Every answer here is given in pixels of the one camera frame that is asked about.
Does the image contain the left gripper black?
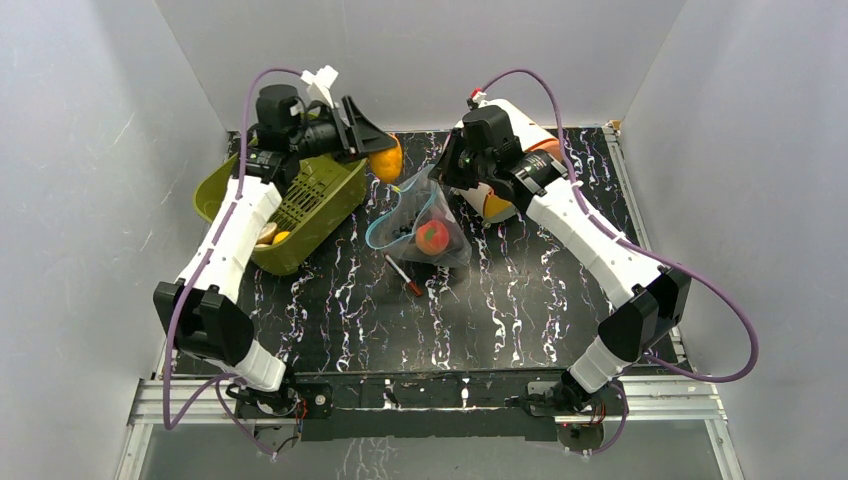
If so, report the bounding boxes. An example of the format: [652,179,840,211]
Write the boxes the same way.
[289,98,396,166]

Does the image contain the small orange toy fruit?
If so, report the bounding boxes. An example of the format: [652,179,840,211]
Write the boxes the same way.
[368,134,404,184]

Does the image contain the olive green plastic basket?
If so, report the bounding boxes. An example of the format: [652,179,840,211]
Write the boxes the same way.
[193,140,367,276]

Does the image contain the clear zip top bag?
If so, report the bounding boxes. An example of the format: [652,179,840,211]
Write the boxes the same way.
[365,165,471,268]

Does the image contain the yellow toy lemon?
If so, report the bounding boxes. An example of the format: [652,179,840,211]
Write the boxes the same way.
[272,231,291,245]

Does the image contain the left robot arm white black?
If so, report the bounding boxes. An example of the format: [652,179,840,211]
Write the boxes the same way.
[153,84,398,416]

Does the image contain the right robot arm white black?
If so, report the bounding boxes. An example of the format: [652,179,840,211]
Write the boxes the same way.
[430,100,691,416]

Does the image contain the white round toy food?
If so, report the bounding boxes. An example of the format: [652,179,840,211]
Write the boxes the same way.
[256,222,278,245]

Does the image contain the red white marker pen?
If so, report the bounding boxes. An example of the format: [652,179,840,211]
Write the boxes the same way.
[383,254,423,297]

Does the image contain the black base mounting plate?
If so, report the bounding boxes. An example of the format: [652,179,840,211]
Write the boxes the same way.
[304,370,607,449]

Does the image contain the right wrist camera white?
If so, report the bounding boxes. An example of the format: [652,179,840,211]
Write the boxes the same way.
[466,88,503,111]

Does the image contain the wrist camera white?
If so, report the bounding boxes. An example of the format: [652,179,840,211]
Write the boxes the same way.
[466,88,503,111]
[300,65,339,110]

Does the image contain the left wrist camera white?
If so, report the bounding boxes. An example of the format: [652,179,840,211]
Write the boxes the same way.
[300,65,339,110]

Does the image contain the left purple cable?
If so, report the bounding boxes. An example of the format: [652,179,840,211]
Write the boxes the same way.
[162,66,316,460]

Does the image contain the purple cable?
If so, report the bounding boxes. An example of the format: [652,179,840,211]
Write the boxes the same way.
[162,66,316,460]
[470,68,761,386]

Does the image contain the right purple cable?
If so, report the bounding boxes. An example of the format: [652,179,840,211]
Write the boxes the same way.
[470,68,761,386]

